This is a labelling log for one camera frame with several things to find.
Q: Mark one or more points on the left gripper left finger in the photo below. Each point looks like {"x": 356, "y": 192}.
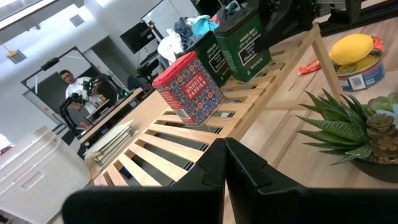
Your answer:
{"x": 174, "y": 205}

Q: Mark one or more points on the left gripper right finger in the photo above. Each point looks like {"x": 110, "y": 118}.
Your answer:
{"x": 280, "y": 207}

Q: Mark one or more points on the wooden slatted shelf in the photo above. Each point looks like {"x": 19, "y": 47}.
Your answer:
{"x": 174, "y": 146}

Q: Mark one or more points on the red-lid smoked paprika tin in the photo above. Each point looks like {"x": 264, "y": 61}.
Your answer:
{"x": 191, "y": 90}

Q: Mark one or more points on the dark green tea tin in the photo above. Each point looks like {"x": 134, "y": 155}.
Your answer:
{"x": 214, "y": 59}
{"x": 245, "y": 46}

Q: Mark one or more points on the black far robot arm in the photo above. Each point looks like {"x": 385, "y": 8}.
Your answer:
{"x": 70, "y": 105}

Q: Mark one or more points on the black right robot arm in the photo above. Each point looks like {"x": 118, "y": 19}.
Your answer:
{"x": 286, "y": 18}

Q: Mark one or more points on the stack of books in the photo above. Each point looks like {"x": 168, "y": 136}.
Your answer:
{"x": 112, "y": 144}

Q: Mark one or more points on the succulents in black pot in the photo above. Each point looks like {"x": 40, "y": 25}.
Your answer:
{"x": 348, "y": 127}

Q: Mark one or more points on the wooden far table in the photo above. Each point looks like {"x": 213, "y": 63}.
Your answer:
{"x": 109, "y": 116}

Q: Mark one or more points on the orange snack wrapper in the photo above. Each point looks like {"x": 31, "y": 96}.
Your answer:
{"x": 309, "y": 67}
{"x": 377, "y": 43}

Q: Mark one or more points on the person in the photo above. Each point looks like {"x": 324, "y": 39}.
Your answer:
{"x": 76, "y": 88}

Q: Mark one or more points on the blue-label tin can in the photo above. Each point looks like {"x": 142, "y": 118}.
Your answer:
{"x": 363, "y": 76}

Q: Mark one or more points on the white cloth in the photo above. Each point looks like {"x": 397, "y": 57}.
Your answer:
{"x": 169, "y": 46}

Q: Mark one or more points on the yellow lemon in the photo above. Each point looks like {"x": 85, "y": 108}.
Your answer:
{"x": 351, "y": 48}

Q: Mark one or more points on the blue denim cloth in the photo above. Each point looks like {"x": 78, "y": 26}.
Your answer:
{"x": 185, "y": 31}

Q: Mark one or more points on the turquoise cloth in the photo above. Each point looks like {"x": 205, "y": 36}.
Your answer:
{"x": 202, "y": 25}

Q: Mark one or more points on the white whiteboard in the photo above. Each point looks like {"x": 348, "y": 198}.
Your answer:
{"x": 169, "y": 15}

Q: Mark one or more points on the black wall monitor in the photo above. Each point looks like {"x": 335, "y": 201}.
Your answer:
{"x": 136, "y": 37}

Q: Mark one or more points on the black aluminium rig frame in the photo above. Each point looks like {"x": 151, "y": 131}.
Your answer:
{"x": 367, "y": 14}

